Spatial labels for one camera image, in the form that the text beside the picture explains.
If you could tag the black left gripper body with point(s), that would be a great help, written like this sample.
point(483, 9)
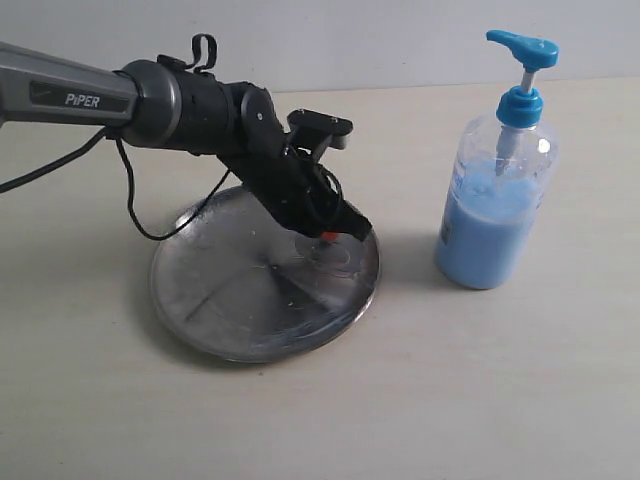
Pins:
point(288, 188)

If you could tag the blue soap pump bottle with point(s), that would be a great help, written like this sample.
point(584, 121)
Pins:
point(503, 166)

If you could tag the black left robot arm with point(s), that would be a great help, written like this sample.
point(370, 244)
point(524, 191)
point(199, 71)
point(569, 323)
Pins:
point(171, 104)

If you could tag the blue soap blob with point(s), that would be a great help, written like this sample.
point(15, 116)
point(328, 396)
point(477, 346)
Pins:
point(342, 257)

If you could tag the round stainless steel plate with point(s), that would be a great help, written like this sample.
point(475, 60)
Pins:
point(232, 285)

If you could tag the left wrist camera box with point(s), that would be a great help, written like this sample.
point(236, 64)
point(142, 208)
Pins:
point(310, 129)

